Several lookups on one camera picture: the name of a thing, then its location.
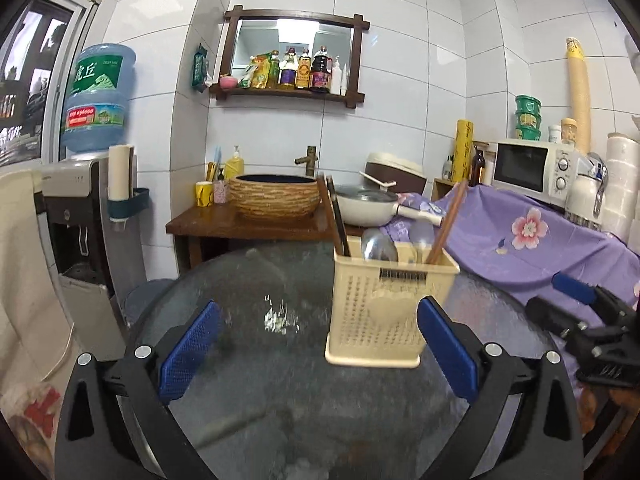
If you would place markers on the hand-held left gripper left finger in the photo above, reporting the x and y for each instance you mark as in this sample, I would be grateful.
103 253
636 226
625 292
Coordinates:
187 355

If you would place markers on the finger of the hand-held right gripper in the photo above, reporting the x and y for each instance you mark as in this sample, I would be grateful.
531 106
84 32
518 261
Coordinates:
555 317
575 287

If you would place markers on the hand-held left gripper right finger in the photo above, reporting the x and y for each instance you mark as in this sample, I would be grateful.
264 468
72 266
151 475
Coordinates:
447 350

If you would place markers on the cream perforated utensil holder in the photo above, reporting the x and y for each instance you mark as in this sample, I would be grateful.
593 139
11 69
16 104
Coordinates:
375 320

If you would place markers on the purple floral cloth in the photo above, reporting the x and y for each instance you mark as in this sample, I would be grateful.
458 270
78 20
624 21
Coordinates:
500 260

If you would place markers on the white steel kettle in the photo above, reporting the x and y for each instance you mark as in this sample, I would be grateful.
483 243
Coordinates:
582 195

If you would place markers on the round glass table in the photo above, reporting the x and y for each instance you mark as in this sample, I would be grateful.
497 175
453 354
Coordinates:
280 385

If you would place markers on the stack of white paper cups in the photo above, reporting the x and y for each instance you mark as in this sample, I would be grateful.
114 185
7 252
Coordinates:
620 185

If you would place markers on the white microwave oven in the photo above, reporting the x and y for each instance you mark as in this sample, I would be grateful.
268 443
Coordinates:
520 167

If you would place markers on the wooden counter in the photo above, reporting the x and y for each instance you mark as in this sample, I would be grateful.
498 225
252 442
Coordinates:
215 222

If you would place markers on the brown glass bottle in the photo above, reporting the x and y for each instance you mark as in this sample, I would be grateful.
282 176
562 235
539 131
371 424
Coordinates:
477 167

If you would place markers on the jar with yellow lid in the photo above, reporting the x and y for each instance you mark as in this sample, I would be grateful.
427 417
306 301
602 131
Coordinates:
568 132

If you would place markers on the green instant noodle cup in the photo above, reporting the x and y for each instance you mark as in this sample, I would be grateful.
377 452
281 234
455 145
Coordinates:
528 104
528 133
528 119

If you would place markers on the grey water dispenser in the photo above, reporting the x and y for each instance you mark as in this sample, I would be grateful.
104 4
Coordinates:
75 240

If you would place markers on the small wooden box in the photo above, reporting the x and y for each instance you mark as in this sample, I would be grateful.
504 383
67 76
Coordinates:
442 189

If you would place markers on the yellow mug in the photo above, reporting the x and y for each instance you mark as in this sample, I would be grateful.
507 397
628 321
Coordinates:
204 194

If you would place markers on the white pan with lid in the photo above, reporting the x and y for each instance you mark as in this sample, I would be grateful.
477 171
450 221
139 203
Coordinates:
365 207

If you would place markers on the pink floral cup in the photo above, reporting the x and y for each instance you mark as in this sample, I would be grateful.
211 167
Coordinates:
221 192

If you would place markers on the printed round cushion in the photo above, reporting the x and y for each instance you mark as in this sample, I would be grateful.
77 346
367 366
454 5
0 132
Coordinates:
30 415

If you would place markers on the small clear bottle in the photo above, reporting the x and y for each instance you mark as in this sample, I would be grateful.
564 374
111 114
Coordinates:
448 170

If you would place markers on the yellow film roll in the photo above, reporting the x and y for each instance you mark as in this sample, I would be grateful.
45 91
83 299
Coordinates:
463 152

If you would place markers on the beige cloth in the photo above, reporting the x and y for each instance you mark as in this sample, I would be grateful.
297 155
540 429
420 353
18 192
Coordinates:
25 285

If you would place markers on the woven pattern basin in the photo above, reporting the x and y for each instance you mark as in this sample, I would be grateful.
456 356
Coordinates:
275 197

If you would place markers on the paper cup dispenser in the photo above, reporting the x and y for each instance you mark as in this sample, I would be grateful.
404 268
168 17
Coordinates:
122 180

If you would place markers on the tall beige roll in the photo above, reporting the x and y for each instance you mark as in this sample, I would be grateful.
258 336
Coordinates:
579 95

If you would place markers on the toothbrush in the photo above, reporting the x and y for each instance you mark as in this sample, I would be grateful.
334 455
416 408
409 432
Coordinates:
216 162

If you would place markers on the yellow soap pump bottle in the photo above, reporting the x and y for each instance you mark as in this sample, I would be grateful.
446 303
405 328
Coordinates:
234 166

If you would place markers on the brass faucet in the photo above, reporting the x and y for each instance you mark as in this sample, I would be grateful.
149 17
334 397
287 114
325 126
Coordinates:
309 160

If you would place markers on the blue water jug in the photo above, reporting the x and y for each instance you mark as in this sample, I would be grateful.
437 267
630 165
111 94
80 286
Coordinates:
97 100

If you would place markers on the pink round ornament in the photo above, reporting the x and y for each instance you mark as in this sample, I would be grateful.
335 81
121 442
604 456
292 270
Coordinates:
228 81

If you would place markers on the green hanging packet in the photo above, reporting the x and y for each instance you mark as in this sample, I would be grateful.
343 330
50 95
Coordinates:
200 67

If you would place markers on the white squeeze bottle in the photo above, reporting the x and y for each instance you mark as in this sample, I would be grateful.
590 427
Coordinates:
345 80
337 76

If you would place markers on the yellow seasoning packet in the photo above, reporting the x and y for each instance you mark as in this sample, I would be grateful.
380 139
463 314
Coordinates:
258 72

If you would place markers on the green yellow condiment bottle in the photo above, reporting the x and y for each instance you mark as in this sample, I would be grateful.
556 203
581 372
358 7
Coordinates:
274 67

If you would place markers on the purple label condiment bottle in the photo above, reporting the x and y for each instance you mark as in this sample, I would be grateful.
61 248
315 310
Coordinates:
288 70

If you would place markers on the dark soy sauce bottle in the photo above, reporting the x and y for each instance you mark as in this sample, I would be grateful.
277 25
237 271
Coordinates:
320 72

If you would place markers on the amber condiment bottle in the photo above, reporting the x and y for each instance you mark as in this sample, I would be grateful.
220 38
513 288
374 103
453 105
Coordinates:
303 71

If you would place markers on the window frame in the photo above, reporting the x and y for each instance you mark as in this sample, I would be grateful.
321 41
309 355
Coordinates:
35 75

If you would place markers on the wooden mirror wall shelf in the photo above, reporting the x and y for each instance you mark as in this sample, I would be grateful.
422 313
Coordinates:
295 40

